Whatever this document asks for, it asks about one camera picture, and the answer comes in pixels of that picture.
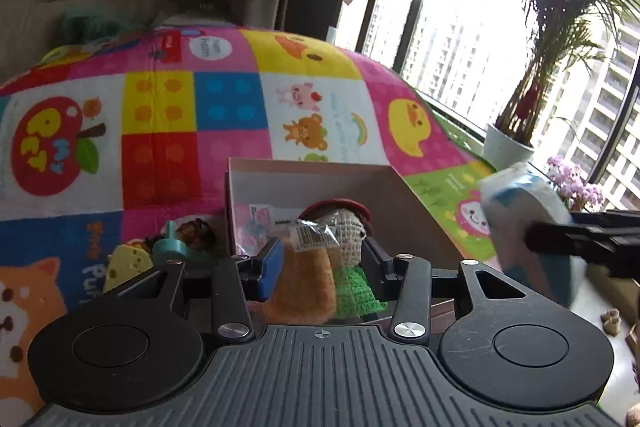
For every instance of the bread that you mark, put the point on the bread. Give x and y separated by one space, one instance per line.
300 287

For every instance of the green plush toy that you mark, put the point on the green plush toy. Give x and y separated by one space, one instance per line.
90 24

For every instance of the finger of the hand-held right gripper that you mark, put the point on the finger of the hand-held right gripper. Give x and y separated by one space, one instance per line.
550 237

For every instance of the pink printed packet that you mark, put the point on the pink printed packet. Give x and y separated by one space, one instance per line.
252 227

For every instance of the pink cardboard box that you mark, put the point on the pink cardboard box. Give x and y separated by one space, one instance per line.
425 227

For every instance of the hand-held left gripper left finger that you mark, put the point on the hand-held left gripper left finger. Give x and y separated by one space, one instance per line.
270 269

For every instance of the yellow plastic toy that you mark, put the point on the yellow plastic toy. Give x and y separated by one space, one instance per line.
125 264

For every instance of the blue and white carton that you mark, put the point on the blue and white carton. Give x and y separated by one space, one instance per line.
520 202

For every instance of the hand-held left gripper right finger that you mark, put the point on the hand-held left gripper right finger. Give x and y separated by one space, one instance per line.
376 274

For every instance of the purple flowering plant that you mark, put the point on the purple flowering plant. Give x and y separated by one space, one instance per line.
575 187

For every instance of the potted palm plant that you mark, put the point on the potted palm plant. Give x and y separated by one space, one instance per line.
510 147

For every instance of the colourful printed play mat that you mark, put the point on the colourful printed play mat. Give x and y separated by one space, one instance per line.
310 72

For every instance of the crochet doll with red hat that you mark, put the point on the crochet doll with red hat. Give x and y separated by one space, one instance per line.
347 232

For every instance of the teal plastic toy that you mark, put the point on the teal plastic toy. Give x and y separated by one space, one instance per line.
167 249

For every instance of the small beige object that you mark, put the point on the small beige object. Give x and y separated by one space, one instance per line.
611 322

